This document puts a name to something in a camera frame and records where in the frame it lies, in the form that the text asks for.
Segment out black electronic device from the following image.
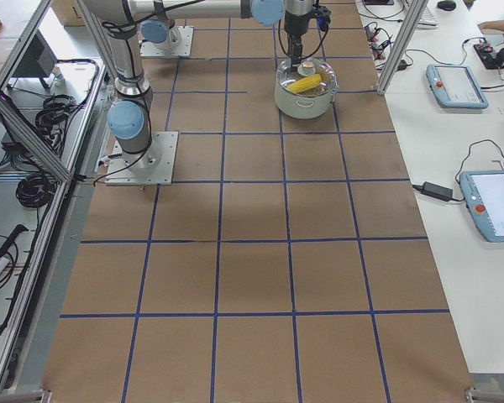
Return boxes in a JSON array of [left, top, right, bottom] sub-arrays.
[[473, 40, 504, 70]]

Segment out far blue teach pendant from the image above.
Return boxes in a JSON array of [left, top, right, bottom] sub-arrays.
[[426, 65, 489, 110]]

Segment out right aluminium frame post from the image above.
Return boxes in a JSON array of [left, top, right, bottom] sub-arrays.
[[375, 0, 428, 95]]

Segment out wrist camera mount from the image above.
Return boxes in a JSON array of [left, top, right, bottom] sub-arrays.
[[312, 3, 331, 33]]

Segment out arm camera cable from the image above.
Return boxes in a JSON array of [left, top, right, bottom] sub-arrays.
[[96, 0, 331, 186]]

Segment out black monitor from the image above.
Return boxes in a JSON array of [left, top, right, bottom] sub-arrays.
[[13, 30, 57, 90]]

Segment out black power brick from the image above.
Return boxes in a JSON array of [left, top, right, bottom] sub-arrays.
[[412, 181, 453, 202]]

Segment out aluminium frame rail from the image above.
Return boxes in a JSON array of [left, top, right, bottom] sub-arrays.
[[0, 1, 116, 393]]

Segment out person forearm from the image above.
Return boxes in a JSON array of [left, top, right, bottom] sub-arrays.
[[478, 19, 504, 32]]

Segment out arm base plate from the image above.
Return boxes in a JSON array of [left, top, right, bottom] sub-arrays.
[[140, 21, 194, 59], [104, 131, 179, 186]]

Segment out blue teach pendant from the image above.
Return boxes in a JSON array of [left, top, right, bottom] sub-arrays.
[[426, 65, 489, 110], [460, 170, 504, 243]]

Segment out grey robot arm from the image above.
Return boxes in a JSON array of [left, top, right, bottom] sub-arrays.
[[84, 1, 317, 155], [140, 19, 181, 44]]

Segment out cardboard box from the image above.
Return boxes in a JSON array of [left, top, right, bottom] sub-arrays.
[[51, 0, 85, 27]]

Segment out near blue teach pendant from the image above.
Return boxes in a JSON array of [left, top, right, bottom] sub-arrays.
[[460, 170, 504, 243]]

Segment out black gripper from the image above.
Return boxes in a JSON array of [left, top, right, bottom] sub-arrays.
[[285, 12, 309, 70]]

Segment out black computer mouse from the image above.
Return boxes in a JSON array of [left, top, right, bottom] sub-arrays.
[[436, 0, 457, 12]]

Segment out coiled black cables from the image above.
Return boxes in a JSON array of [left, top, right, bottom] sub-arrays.
[[0, 58, 102, 345]]

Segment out pale green cooking pot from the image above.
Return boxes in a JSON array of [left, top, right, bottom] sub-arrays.
[[275, 83, 337, 119]]

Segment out yellow corn cob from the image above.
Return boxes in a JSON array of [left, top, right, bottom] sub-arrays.
[[286, 74, 322, 94]]

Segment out glass pot lid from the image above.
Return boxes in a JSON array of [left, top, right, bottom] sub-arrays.
[[276, 58, 339, 98]]

